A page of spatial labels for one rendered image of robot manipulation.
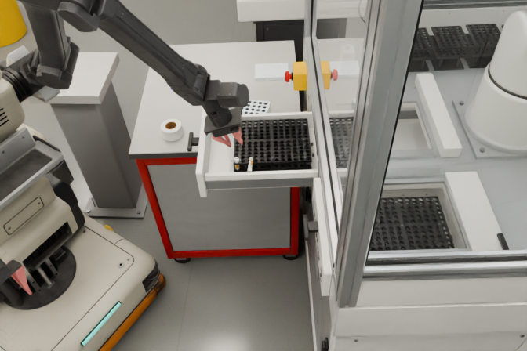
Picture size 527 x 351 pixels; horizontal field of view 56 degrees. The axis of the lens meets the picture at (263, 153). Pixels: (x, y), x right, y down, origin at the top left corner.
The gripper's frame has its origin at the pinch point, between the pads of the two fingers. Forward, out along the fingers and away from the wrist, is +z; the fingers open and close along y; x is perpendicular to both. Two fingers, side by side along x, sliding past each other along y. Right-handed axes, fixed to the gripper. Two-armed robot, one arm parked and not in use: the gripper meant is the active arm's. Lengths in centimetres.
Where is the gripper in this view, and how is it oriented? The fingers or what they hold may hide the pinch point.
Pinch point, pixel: (235, 142)
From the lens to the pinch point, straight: 135.8
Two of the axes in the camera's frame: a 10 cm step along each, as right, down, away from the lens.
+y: -9.4, 2.2, 2.5
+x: -0.1, 7.3, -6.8
